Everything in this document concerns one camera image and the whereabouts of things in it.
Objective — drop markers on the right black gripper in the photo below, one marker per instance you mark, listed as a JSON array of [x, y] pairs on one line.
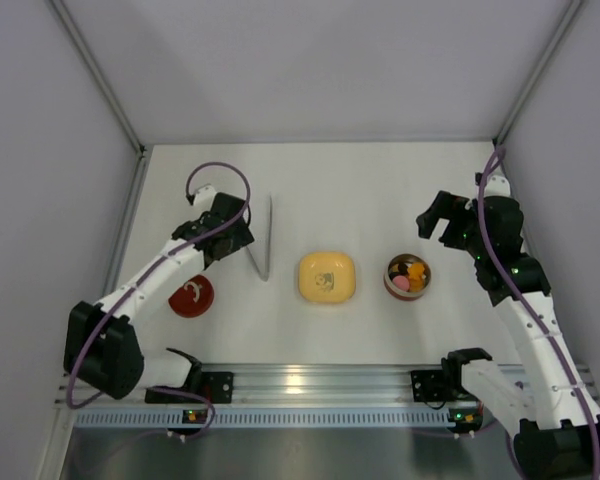
[[453, 228]]

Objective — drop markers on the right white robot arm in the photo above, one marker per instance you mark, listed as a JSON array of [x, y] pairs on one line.
[[553, 424]]

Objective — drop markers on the right aluminium frame post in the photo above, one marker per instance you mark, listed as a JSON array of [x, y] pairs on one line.
[[547, 54]]

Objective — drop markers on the aluminium mounting rail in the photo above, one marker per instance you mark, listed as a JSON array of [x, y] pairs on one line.
[[289, 385]]

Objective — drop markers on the orange fish cookie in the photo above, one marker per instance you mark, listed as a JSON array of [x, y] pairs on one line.
[[417, 277]]

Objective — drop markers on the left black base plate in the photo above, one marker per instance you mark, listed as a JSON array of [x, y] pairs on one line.
[[214, 386]]

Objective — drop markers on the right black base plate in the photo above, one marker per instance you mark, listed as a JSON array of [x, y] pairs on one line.
[[429, 386]]

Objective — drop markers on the round metal lunch box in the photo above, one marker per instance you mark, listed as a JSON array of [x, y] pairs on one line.
[[398, 285]]

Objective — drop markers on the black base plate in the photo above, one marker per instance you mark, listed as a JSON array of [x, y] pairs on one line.
[[214, 386], [429, 386]]

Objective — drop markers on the red round lid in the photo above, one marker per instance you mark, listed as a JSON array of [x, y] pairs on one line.
[[194, 298]]

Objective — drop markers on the slotted cable duct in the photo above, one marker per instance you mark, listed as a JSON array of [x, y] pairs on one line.
[[241, 418]]

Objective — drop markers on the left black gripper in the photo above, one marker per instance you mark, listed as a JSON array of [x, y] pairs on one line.
[[237, 241]]

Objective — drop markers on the aluminium frame post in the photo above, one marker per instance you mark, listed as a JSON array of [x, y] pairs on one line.
[[547, 54], [82, 48]]

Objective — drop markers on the yellow food container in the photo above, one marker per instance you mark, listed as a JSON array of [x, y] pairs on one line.
[[327, 277]]

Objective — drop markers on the metal tongs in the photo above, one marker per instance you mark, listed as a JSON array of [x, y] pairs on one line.
[[259, 252]]

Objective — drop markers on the left aluminium frame post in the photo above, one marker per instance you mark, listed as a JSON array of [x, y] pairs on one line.
[[82, 48]]

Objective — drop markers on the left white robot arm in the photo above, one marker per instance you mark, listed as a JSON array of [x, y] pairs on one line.
[[105, 347]]

